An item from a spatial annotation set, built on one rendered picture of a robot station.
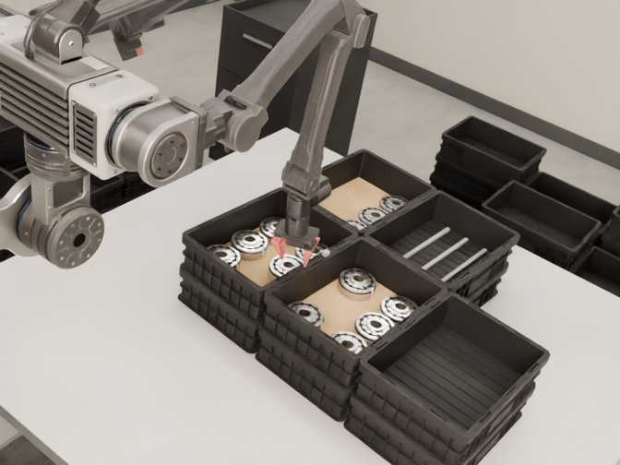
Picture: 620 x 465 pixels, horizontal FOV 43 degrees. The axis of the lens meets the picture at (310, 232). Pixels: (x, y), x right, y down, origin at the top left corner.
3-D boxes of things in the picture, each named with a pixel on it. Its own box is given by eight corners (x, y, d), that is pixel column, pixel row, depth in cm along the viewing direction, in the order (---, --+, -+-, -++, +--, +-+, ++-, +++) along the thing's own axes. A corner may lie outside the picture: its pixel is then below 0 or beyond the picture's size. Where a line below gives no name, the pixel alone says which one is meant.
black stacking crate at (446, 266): (438, 323, 213) (449, 291, 206) (353, 268, 227) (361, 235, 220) (509, 267, 240) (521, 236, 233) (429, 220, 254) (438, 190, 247)
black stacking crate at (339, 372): (346, 396, 186) (356, 362, 179) (256, 328, 200) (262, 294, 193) (438, 323, 213) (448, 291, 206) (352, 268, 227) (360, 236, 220)
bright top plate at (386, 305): (403, 327, 202) (404, 326, 202) (373, 306, 207) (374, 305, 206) (425, 311, 209) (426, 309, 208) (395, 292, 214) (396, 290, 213)
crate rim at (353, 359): (354, 368, 180) (356, 360, 179) (260, 300, 194) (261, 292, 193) (447, 296, 207) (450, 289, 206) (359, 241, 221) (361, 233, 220)
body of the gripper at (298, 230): (281, 224, 201) (283, 200, 197) (319, 234, 199) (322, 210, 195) (271, 238, 196) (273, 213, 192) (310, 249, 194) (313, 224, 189)
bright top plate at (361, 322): (380, 347, 195) (380, 345, 194) (347, 326, 199) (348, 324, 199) (401, 327, 202) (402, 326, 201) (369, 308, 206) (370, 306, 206)
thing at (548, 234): (564, 307, 339) (602, 221, 313) (536, 341, 318) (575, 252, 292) (482, 264, 356) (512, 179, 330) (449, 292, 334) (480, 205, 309)
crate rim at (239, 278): (260, 299, 194) (261, 292, 193) (178, 240, 208) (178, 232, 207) (359, 241, 221) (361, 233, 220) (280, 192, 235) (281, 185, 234)
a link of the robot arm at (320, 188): (281, 166, 187) (310, 181, 183) (311, 149, 195) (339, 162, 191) (278, 208, 194) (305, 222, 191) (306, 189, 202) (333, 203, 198)
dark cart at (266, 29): (271, 216, 385) (299, 41, 334) (203, 176, 404) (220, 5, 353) (343, 173, 429) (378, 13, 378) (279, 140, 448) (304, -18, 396)
